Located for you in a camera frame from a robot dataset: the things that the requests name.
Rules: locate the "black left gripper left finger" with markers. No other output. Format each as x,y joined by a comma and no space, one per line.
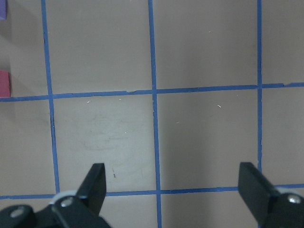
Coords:
92,190

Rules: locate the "pink foam cube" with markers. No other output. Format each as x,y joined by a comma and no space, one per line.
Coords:
4,84

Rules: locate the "purple foam cube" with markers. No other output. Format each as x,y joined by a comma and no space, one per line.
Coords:
3,9

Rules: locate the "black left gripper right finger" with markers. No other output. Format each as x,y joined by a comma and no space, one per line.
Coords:
256,191

